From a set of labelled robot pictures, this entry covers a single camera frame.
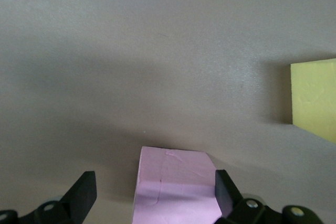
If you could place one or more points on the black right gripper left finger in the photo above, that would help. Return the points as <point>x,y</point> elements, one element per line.
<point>78,195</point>

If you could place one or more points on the pink foam block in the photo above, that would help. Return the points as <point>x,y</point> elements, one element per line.
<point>178,182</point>

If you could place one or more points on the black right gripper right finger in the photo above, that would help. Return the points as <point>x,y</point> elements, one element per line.
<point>225,195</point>

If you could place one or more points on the yellow foam block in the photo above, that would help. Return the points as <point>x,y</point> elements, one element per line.
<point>315,98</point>

